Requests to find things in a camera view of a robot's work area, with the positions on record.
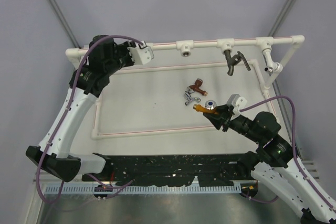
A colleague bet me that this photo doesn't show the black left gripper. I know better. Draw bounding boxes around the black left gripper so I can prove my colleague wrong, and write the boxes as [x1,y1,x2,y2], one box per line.
[104,40,138,75]

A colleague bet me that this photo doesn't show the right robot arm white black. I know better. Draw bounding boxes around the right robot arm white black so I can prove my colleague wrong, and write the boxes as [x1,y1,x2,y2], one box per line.
[194,105,335,223]

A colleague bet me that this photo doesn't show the wrist camera white grey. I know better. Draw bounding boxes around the wrist camera white grey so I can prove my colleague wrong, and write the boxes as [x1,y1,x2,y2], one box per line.
[128,41,154,65]
[226,94,247,120]

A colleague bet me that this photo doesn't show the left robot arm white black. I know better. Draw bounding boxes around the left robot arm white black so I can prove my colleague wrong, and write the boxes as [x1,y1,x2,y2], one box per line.
[26,35,142,182]

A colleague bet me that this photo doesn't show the chrome faucet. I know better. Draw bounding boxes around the chrome faucet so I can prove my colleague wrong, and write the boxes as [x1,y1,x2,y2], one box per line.
[184,89,201,106]

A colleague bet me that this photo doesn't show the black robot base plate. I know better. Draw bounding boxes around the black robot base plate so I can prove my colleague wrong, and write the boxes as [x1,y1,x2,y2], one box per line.
[78,152,263,187]

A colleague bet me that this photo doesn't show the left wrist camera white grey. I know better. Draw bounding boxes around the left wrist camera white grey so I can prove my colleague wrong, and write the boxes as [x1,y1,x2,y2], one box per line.
[128,41,154,65]

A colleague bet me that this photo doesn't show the white PVC pipe frame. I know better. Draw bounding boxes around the white PVC pipe frame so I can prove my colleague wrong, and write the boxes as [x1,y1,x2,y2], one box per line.
[65,34,305,141]

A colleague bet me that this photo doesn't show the aluminium frame rail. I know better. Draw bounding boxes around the aluminium frame rail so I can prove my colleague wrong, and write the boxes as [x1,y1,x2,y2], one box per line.
[40,160,320,183]

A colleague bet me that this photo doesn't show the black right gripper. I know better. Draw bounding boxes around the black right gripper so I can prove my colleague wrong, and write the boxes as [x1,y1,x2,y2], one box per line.
[203,102,263,143]

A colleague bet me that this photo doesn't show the white installed faucet chrome tip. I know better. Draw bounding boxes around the white installed faucet chrome tip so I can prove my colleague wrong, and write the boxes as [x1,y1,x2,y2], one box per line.
[262,49,283,73]

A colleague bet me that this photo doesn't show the slotted grey cable duct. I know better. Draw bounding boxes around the slotted grey cable duct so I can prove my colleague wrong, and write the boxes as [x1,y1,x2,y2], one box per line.
[62,183,242,195]

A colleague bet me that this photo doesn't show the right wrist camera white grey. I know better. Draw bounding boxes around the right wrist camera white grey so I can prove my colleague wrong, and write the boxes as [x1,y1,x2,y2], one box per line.
[226,94,247,120]

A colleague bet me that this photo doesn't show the orange faucet blue knob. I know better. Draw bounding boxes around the orange faucet blue knob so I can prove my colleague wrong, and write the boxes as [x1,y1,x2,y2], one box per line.
[193,100,219,114]

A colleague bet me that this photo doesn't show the dark bronze installed faucet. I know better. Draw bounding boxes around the dark bronze installed faucet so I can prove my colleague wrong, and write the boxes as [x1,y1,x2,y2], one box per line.
[224,49,251,76]

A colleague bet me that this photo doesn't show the brown faucet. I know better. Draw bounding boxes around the brown faucet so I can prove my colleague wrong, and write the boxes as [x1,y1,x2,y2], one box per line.
[188,78,208,96]

